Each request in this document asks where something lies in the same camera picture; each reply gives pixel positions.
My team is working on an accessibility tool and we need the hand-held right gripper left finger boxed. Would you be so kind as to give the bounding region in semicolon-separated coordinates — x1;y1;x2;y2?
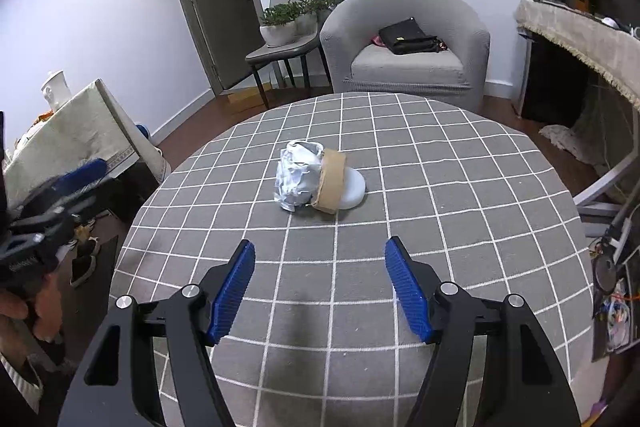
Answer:
59;239;257;427

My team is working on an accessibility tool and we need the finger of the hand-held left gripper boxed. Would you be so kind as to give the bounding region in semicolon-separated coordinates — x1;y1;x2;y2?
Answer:
22;158;108;218

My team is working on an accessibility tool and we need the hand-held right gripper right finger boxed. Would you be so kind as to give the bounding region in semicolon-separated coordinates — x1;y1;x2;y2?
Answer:
384;236;582;427

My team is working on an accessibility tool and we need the white wet wipes pack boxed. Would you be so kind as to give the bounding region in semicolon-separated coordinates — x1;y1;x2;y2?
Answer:
337;167;367;211

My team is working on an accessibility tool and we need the paper ball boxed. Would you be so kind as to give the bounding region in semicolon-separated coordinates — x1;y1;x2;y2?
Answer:
274;139;326;212

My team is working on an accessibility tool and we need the brown cardboard tape roll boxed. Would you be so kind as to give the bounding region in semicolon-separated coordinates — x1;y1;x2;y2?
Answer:
311;148;348;214

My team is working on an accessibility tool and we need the person's left hand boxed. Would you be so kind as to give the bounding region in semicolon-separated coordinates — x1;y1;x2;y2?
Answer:
0;274;66;348

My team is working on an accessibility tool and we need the beige patterned tablecloth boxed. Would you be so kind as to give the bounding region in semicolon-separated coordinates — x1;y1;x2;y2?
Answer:
2;79;173;208

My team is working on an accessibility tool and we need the pair of dark shoes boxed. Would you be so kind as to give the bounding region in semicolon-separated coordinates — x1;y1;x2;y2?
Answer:
67;237;101;289

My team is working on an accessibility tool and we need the white kettle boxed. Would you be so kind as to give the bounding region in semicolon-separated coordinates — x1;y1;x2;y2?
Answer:
41;71;70;112

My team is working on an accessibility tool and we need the grey checked tablecloth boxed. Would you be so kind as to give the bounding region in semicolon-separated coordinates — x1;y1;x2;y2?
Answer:
109;92;596;427

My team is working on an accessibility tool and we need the grey door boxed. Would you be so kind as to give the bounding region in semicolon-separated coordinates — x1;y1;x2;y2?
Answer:
160;0;263;96

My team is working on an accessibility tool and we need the white cloth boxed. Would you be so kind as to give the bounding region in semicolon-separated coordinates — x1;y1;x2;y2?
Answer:
539;124;608;165

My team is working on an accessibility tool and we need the potted plant white pot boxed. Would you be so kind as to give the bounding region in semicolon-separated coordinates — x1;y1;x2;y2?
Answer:
259;2;301;48
295;0;347;35

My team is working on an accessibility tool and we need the black bag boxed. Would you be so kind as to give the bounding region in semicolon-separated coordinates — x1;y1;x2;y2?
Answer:
378;18;445;56

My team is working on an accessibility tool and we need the grey armchair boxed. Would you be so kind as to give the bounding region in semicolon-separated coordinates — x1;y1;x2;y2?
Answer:
319;0;491;114

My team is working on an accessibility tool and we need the beige fringed desk cloth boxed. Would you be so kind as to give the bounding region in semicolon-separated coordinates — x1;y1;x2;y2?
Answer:
515;0;640;108

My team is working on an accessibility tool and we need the electronics with wires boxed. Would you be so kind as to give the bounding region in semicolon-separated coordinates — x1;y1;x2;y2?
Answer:
590;207;640;363

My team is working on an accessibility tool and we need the white desk frame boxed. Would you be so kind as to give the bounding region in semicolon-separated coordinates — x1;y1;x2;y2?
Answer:
572;142;640;218

